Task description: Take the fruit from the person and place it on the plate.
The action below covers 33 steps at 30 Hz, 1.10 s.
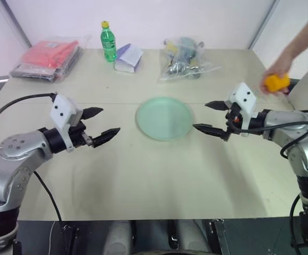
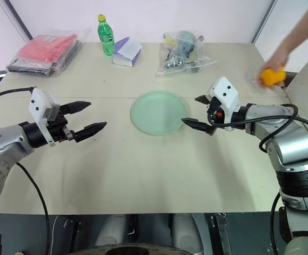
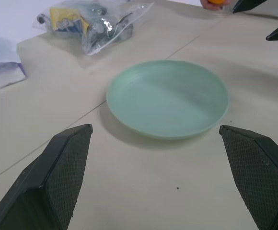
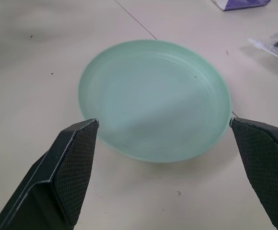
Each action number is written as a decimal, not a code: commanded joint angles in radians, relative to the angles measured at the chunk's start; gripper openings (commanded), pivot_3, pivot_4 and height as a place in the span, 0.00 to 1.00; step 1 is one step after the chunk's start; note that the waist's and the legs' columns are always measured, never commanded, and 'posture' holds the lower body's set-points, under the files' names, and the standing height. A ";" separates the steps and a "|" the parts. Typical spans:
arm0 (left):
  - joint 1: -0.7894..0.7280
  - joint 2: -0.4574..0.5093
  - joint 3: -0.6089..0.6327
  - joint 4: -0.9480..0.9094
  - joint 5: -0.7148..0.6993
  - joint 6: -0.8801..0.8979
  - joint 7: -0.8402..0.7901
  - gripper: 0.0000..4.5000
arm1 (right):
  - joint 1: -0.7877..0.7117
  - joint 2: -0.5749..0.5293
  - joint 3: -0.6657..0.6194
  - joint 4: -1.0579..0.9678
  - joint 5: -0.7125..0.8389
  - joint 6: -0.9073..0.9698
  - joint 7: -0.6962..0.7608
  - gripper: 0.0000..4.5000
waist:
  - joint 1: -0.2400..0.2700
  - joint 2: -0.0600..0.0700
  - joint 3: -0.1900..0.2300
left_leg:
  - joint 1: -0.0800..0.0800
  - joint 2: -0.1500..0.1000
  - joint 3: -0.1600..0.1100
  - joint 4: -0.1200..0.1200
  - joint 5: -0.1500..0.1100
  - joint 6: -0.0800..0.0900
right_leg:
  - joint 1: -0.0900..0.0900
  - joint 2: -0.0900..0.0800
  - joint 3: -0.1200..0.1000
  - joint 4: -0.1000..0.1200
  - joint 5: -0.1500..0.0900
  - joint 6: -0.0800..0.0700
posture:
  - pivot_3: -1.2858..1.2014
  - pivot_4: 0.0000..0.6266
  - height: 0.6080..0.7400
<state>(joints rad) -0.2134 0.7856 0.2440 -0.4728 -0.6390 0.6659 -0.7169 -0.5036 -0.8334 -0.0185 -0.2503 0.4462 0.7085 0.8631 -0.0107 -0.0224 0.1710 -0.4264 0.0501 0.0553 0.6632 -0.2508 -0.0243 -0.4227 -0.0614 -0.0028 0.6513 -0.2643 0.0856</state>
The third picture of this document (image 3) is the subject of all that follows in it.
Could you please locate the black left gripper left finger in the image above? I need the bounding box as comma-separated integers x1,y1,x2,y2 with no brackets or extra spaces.
0,124,93,230

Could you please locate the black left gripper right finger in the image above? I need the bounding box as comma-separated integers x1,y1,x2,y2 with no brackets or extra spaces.
219,125,278,230

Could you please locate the mint green round plate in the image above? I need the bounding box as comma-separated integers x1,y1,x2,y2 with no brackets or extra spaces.
106,59,231,140

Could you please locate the clear plastic bag of parts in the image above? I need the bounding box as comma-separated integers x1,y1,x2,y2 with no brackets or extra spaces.
32,0,155,57

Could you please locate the yellow and blue printed card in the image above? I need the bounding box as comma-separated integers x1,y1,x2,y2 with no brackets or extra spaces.
49,7,90,34

